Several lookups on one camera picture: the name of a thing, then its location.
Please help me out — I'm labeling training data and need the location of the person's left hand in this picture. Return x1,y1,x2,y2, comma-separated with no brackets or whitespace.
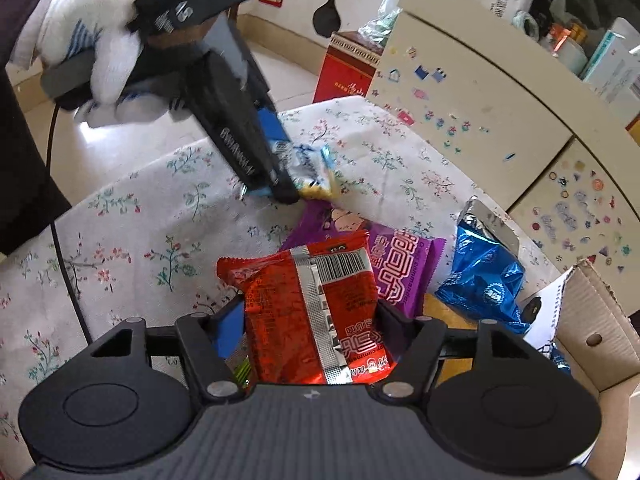
10,0,175,127

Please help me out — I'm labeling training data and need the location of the silver foil snack packet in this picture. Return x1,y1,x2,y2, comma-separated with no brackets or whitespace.
456,197,521,256

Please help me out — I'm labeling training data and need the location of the red snack packet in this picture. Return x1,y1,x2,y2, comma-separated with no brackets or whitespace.
216,230,380,386

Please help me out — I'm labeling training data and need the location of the cream cabinet with stickers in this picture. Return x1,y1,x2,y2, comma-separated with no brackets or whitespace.
365,0,640,281

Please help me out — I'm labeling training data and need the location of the white cardboard carton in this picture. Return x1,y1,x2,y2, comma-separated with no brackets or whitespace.
580,16,640,128

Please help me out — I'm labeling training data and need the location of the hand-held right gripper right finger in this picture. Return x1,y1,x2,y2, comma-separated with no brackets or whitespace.
372,300,532,403

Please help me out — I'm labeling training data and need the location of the clear plastic bag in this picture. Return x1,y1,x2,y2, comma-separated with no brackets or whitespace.
360,0,426,48

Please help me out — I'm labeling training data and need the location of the clear tape roll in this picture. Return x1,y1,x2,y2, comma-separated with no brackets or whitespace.
510,10,542,41

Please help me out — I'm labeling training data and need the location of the purple snack packet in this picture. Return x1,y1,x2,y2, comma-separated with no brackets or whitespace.
280,200,447,320

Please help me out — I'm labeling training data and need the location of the floral tablecloth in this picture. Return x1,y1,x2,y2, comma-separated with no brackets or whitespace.
0,95,561,480

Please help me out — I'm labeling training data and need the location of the person's dark clothing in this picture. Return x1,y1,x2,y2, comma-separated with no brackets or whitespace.
0,62,73,257

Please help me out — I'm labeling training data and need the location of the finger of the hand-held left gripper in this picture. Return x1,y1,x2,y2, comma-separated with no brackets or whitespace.
212,110,302,207
254,106,295,145

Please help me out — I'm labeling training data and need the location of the green snack packet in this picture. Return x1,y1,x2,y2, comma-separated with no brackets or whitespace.
227,352,253,391

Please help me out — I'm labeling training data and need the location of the white plastic bag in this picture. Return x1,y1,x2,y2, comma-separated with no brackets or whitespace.
549,0,602,28

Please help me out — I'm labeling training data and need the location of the light blue yellow snack packet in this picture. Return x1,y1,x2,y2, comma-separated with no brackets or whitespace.
267,140,343,202

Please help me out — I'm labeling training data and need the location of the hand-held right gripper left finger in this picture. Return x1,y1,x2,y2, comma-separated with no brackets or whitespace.
90,296,248,405

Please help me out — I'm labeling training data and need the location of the orange pen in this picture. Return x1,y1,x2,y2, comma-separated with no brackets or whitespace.
547,22,573,53

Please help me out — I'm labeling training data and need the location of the red gift box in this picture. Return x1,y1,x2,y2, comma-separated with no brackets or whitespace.
312,30,386,106

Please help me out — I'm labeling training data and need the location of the black cable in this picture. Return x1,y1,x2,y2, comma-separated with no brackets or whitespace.
46,100,96,342

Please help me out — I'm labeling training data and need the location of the white jar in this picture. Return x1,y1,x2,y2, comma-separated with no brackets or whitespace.
550,35,590,77

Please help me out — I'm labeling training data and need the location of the cardboard box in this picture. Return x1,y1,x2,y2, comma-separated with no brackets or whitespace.
520,257,640,480

